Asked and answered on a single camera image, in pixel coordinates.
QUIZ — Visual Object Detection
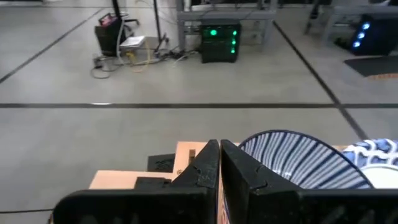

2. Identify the large blue white patterned bowl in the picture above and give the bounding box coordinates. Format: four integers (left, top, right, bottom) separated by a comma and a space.
341, 138, 398, 190

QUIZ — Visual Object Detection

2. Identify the small blue striped bowl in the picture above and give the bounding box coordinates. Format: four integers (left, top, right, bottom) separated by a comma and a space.
217, 129, 376, 224

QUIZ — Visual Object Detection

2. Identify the white paper stack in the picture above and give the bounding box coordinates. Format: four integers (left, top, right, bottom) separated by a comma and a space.
119, 35, 147, 48

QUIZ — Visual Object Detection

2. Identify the black case pink top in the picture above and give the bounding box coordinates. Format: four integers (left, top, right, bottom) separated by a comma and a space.
94, 12, 127, 57

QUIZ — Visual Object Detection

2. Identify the hazard striped black mat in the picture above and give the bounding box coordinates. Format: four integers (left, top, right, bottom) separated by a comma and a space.
343, 55, 398, 79

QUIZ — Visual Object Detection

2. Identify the black stand pole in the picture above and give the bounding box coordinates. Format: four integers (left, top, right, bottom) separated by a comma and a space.
111, 0, 140, 26
152, 0, 170, 44

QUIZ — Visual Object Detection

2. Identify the green-lit computer tower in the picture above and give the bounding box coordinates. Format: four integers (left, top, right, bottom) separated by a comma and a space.
200, 22, 243, 64

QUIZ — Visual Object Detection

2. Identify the black panel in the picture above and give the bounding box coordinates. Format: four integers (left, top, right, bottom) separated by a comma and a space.
147, 153, 177, 174

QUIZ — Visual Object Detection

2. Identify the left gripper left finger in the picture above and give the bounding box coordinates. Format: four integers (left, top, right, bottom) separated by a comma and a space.
52, 139, 220, 224

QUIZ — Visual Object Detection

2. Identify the grey floor cable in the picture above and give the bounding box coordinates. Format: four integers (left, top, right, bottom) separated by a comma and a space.
90, 55, 121, 80

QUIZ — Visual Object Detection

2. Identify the yellow floor cable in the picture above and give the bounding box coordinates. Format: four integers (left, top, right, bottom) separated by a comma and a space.
126, 49, 152, 73

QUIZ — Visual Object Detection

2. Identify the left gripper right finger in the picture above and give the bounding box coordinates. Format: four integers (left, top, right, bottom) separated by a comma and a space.
221, 139, 398, 224

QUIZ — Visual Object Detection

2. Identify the blue-lit computer tower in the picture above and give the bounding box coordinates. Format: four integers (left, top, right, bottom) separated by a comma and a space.
349, 14, 398, 57

